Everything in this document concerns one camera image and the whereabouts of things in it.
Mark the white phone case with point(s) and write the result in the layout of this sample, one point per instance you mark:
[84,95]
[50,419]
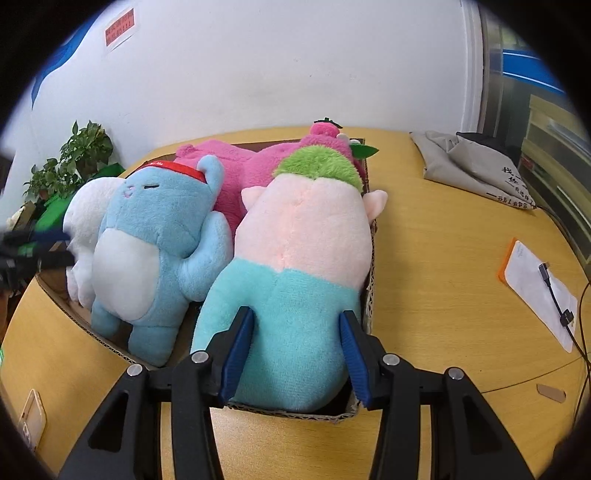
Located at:
[32,420]

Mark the red wall notice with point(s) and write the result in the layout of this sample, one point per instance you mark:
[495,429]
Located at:
[117,30]

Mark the pink bear plush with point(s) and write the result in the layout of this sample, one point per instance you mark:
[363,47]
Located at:
[246,168]

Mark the green cloth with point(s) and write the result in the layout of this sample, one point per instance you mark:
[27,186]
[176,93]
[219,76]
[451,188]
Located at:
[56,206]

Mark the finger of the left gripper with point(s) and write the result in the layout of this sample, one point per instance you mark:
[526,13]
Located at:
[17,238]
[27,265]

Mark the grey tote bag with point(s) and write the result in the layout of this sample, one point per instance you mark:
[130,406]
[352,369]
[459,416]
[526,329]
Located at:
[459,162]

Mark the potted green plant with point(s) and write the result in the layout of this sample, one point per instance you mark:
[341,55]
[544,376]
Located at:
[87,150]

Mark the blue banner strip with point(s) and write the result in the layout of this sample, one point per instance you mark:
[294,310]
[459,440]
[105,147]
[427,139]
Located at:
[529,68]

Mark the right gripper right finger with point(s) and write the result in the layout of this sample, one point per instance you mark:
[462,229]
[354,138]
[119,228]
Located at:
[468,440]

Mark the small tan tag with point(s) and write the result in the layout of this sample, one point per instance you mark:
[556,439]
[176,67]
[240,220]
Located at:
[555,394]

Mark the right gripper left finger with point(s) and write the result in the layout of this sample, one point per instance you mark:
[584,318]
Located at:
[122,438]

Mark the light blue plush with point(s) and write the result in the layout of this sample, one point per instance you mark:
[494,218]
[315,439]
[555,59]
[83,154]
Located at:
[160,246]

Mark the white orange paper pad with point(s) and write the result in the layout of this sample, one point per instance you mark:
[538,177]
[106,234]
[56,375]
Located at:
[553,304]

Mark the pink teal green-haired plush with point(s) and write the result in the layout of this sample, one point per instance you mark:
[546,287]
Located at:
[303,252]

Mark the white panda plush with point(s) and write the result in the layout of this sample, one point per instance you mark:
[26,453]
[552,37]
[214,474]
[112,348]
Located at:
[82,221]

